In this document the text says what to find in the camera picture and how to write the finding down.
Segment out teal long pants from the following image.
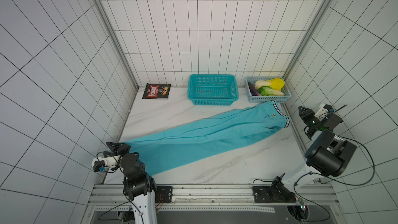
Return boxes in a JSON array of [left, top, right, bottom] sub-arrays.
[[126, 102, 291, 175]]

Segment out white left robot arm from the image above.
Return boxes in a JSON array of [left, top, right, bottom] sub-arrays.
[[105, 142, 157, 224]]

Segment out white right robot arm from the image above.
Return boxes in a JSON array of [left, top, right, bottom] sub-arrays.
[[282, 104, 357, 192]]

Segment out yellow napa cabbage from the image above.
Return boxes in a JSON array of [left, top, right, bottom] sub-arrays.
[[255, 78, 285, 91]]

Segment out green napa cabbage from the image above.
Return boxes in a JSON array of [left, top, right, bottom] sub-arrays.
[[258, 86, 285, 96]]

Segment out light blue plastic basket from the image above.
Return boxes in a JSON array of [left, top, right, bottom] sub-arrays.
[[245, 76, 291, 103]]

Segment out purple eggplant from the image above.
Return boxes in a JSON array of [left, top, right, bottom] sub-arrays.
[[248, 82, 261, 96]]

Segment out black red chips bag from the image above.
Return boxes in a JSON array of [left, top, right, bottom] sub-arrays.
[[142, 84, 171, 100]]

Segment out teal plastic basket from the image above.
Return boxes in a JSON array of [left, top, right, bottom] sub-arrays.
[[188, 74, 239, 106]]

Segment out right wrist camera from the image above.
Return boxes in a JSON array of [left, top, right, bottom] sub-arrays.
[[315, 103, 334, 121]]

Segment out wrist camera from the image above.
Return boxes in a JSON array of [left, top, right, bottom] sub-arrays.
[[315, 103, 334, 121], [92, 156, 121, 173]]

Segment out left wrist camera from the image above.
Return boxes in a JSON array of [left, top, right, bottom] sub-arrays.
[[92, 156, 121, 173]]

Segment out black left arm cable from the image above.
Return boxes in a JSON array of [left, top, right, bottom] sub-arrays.
[[97, 200, 145, 224]]

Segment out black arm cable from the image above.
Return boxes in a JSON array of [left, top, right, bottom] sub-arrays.
[[97, 200, 145, 224], [292, 136, 376, 223]]

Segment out aluminium front rail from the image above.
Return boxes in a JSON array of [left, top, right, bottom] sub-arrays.
[[82, 184, 346, 224]]

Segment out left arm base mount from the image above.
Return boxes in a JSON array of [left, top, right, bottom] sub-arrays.
[[155, 186, 173, 204]]

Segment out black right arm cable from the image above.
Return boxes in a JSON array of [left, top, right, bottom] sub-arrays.
[[292, 136, 376, 223]]

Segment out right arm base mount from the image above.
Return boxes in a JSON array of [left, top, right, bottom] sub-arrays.
[[252, 174, 296, 203]]

